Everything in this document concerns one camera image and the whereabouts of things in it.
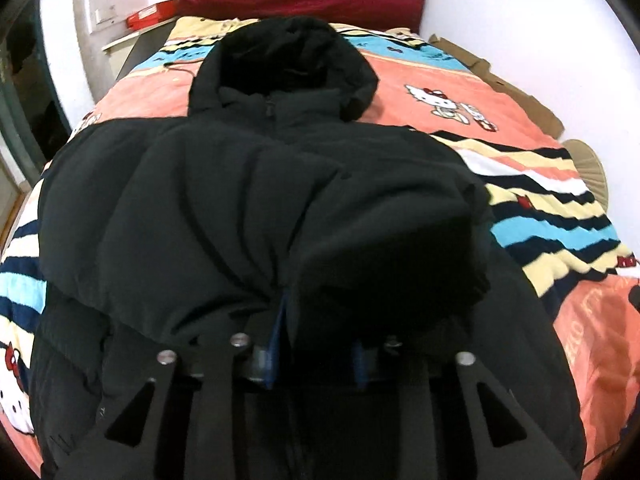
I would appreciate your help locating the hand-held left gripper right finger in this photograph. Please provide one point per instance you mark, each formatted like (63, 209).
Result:
(358, 366)

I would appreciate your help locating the black hooded puffer jacket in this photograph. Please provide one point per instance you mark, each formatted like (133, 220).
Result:
(260, 200)

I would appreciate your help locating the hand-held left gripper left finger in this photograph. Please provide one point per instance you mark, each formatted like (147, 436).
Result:
(274, 355)

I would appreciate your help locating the tan woven hand fan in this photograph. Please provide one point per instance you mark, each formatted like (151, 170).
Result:
(590, 170)

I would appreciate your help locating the red flat box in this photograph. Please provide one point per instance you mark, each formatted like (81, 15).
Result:
(150, 14)

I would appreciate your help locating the brown cardboard sheet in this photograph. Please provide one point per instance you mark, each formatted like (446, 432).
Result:
(520, 95)

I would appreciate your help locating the white bedside shelf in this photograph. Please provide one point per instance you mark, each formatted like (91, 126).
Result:
(130, 47)

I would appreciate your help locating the dark green door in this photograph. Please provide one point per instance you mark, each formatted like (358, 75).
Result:
(30, 85)

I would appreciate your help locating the striped cartoon cat blanket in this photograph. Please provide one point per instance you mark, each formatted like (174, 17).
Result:
(550, 220)

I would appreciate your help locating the white wall switch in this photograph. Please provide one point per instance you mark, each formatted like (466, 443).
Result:
(106, 15)

